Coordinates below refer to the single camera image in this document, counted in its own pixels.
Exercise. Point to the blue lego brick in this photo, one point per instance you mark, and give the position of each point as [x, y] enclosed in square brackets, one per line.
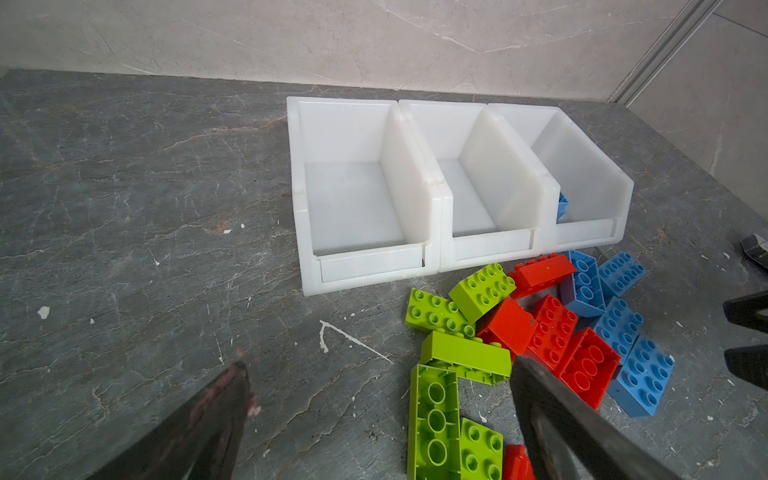
[581, 292]
[619, 327]
[639, 384]
[618, 274]

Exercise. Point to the white left plastic bin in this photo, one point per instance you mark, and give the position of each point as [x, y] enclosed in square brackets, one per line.
[366, 207]

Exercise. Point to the white right plastic bin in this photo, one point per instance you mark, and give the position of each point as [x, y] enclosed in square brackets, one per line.
[597, 190]

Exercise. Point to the white middle plastic bin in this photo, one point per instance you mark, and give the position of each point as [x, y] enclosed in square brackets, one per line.
[499, 202]

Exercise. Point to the green lego brick top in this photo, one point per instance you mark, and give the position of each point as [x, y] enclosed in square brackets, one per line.
[477, 294]

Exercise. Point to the green lego brick long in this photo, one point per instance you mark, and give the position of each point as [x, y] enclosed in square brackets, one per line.
[469, 358]

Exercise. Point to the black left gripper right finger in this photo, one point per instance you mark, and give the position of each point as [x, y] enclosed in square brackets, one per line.
[558, 427]

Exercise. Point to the green lego brick small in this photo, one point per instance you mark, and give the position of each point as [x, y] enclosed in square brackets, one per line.
[481, 451]

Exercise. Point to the green lego brick flat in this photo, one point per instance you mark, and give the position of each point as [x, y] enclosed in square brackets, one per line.
[427, 312]

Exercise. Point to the red lego brick square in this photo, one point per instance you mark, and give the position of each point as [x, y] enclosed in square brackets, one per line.
[509, 325]

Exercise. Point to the red lego brick corner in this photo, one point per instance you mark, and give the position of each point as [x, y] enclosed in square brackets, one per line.
[587, 367]

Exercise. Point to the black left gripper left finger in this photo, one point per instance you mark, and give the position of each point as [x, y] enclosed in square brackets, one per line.
[199, 440]

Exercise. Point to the white plastic bin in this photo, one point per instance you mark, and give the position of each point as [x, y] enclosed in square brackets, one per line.
[499, 202]
[597, 190]
[366, 207]

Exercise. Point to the red lego brick long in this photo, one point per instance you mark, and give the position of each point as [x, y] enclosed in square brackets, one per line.
[540, 274]

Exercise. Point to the red arch lego piece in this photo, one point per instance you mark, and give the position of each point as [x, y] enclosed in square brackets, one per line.
[516, 464]

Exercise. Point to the green lego brick upside down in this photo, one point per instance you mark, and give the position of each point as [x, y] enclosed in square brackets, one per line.
[434, 424]

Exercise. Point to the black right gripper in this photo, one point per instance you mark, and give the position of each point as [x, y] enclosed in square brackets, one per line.
[750, 363]

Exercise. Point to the red lego brick studded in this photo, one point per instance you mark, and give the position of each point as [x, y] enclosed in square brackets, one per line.
[555, 325]

